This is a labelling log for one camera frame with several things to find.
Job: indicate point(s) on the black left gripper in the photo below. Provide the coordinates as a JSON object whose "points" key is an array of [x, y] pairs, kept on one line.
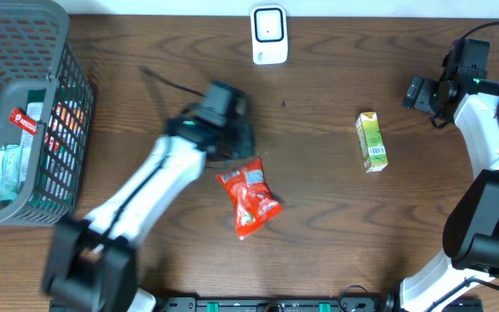
{"points": [[249, 149]]}

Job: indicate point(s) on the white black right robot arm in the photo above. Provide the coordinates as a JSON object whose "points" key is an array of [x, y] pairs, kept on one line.
{"points": [[470, 254]]}

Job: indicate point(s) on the grey plastic shopping basket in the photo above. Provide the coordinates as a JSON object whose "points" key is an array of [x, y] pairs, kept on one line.
{"points": [[46, 109]]}

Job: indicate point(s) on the small red Nescafe packet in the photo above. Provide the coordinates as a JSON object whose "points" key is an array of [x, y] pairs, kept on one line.
{"points": [[20, 119]]}

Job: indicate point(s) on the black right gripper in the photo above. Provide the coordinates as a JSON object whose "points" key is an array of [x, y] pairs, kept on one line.
{"points": [[421, 100]]}

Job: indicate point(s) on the white barcode scanner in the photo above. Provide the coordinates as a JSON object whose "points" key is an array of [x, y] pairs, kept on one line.
{"points": [[269, 32]]}

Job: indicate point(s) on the yellow green juice carton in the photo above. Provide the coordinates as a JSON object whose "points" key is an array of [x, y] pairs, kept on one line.
{"points": [[372, 148]]}

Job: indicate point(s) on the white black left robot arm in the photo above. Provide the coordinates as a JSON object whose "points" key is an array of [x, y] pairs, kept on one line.
{"points": [[92, 263]]}

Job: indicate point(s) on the light green wet wipes pack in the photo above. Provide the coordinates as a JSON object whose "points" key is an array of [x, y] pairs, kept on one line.
{"points": [[10, 161]]}

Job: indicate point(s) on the red snack bag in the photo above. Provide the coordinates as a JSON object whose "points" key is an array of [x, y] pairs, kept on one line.
{"points": [[253, 202]]}

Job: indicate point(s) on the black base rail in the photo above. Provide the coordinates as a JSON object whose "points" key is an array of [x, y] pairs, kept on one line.
{"points": [[190, 304]]}

